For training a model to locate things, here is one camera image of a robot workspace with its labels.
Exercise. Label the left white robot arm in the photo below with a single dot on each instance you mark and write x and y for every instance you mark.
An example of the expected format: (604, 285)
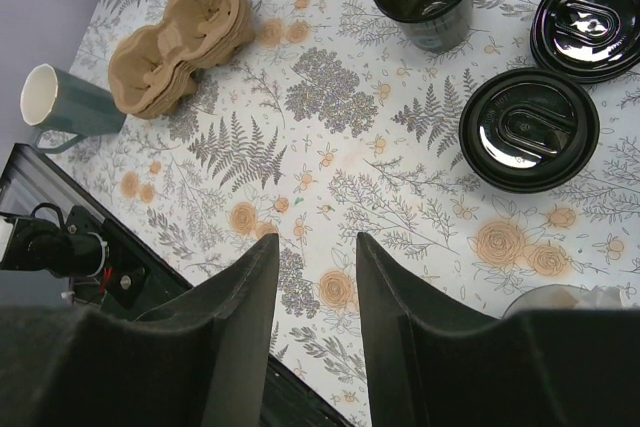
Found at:
(41, 241)

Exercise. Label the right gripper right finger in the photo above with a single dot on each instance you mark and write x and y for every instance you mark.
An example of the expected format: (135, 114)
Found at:
(433, 361)

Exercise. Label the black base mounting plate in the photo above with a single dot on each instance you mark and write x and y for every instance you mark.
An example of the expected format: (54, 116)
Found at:
(141, 280)

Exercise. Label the stack of black lids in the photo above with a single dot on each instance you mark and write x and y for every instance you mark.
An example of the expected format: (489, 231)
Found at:
(590, 41)

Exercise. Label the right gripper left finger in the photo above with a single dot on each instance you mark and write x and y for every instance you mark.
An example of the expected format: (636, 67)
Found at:
(197, 360)

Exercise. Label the grey cup with straws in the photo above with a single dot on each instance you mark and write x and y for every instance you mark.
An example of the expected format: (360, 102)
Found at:
(566, 297)

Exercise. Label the floral tablecloth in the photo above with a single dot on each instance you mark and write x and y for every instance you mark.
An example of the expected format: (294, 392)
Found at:
(331, 123)

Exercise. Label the brown cardboard cup sleeves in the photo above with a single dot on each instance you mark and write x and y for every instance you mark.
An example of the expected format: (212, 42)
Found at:
(152, 69)

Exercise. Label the white paper cup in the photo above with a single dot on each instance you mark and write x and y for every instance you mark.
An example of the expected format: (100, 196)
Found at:
(54, 100)

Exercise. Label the black coffee cup lid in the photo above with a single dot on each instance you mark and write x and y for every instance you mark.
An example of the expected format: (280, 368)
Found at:
(528, 130)

